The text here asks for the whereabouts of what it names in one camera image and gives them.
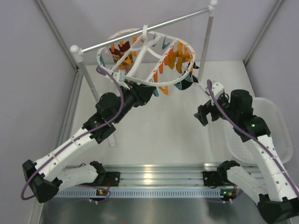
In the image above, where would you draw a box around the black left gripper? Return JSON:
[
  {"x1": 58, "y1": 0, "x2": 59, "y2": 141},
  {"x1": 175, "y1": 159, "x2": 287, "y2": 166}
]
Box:
[{"x1": 112, "y1": 80, "x2": 156, "y2": 124}]

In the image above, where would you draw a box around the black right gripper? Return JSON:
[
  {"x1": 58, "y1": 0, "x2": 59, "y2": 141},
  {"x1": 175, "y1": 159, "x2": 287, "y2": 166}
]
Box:
[{"x1": 194, "y1": 92, "x2": 237, "y2": 126}]

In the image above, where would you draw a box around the teal front clothes peg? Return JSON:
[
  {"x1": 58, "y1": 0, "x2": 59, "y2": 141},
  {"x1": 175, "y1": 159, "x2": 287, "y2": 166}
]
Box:
[{"x1": 153, "y1": 89, "x2": 159, "y2": 97}]

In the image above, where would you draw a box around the teal clothes peg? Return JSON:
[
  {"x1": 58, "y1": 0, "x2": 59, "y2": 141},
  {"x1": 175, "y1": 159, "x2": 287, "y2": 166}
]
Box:
[
  {"x1": 153, "y1": 89, "x2": 159, "y2": 97},
  {"x1": 162, "y1": 36, "x2": 170, "y2": 50},
  {"x1": 98, "y1": 54, "x2": 106, "y2": 67},
  {"x1": 174, "y1": 83, "x2": 182, "y2": 90}
]

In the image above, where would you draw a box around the white round sock hanger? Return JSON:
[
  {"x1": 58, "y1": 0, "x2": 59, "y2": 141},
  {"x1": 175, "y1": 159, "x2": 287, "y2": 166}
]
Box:
[{"x1": 96, "y1": 26, "x2": 196, "y2": 87}]

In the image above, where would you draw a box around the dark navy sock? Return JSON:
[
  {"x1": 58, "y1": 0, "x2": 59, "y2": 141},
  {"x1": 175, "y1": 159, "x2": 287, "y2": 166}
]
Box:
[{"x1": 179, "y1": 78, "x2": 193, "y2": 90}]

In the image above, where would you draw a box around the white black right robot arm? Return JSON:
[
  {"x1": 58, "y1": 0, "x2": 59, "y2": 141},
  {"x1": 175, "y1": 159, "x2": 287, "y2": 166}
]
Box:
[{"x1": 194, "y1": 90, "x2": 299, "y2": 224}]

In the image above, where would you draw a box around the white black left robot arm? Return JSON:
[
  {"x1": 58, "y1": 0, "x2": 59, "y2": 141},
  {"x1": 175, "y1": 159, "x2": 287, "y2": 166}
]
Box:
[{"x1": 22, "y1": 82, "x2": 156, "y2": 203}]

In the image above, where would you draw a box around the orange front clothes peg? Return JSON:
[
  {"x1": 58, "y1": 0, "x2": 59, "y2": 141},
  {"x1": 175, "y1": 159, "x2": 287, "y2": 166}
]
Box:
[{"x1": 159, "y1": 86, "x2": 169, "y2": 95}]

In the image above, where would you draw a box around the black white patterned sock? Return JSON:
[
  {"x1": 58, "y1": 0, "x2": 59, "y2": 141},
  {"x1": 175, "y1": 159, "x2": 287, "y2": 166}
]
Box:
[{"x1": 186, "y1": 62, "x2": 199, "y2": 83}]

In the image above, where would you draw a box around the teal right clothes peg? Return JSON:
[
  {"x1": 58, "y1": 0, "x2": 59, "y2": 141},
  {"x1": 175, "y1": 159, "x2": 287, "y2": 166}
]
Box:
[{"x1": 174, "y1": 83, "x2": 182, "y2": 90}]

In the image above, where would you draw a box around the orange inner peg row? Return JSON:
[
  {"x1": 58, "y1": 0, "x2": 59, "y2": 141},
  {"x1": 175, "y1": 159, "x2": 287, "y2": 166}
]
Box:
[{"x1": 153, "y1": 45, "x2": 174, "y2": 83}]

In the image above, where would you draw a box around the maroon striped sock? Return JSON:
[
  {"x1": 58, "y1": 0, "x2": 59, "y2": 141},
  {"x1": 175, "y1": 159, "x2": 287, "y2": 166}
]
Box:
[{"x1": 109, "y1": 41, "x2": 130, "y2": 63}]

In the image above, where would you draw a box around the teal left clothes peg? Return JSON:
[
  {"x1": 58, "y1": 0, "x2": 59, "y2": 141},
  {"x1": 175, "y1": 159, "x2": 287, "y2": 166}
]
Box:
[{"x1": 98, "y1": 54, "x2": 106, "y2": 67}]

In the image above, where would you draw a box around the teal back clothes peg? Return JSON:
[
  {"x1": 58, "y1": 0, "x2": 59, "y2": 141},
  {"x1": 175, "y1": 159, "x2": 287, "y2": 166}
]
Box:
[{"x1": 162, "y1": 36, "x2": 170, "y2": 50}]

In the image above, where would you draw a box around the mustard yellow sock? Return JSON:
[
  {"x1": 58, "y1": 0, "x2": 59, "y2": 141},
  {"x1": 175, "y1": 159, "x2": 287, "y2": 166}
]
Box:
[{"x1": 175, "y1": 42, "x2": 192, "y2": 74}]

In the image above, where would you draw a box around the white plastic basket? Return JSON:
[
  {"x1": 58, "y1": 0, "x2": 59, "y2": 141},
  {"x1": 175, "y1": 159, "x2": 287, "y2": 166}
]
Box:
[{"x1": 222, "y1": 97, "x2": 294, "y2": 165}]

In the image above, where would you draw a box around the white metal drying rack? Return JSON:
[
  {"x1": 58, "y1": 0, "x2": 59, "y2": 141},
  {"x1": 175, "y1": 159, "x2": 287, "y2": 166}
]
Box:
[{"x1": 70, "y1": 0, "x2": 219, "y2": 147}]

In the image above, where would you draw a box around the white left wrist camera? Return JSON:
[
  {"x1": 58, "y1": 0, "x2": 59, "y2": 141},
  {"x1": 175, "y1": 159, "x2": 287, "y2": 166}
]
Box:
[{"x1": 112, "y1": 70, "x2": 126, "y2": 86}]

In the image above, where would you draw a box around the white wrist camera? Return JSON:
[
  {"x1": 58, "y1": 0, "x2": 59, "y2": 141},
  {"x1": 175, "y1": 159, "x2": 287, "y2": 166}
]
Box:
[
  {"x1": 205, "y1": 79, "x2": 225, "y2": 99},
  {"x1": 112, "y1": 70, "x2": 126, "y2": 86}
]

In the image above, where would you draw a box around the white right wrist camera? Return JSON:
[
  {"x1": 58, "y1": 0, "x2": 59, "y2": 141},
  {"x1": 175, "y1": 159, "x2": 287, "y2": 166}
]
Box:
[{"x1": 205, "y1": 79, "x2": 225, "y2": 99}]

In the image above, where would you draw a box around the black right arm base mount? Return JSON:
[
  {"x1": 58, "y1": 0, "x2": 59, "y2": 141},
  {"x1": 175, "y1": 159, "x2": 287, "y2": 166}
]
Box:
[{"x1": 202, "y1": 161, "x2": 238, "y2": 189}]

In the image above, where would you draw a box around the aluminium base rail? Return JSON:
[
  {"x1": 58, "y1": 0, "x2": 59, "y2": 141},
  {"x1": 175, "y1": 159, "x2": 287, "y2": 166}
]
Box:
[{"x1": 104, "y1": 163, "x2": 218, "y2": 188}]

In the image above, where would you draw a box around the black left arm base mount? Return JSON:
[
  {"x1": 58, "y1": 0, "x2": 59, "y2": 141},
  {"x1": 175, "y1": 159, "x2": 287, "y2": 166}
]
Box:
[{"x1": 90, "y1": 161, "x2": 120, "y2": 187}]

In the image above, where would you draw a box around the slotted grey cable duct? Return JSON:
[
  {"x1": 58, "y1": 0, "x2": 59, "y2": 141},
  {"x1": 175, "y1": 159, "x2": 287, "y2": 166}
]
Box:
[{"x1": 48, "y1": 189, "x2": 275, "y2": 199}]

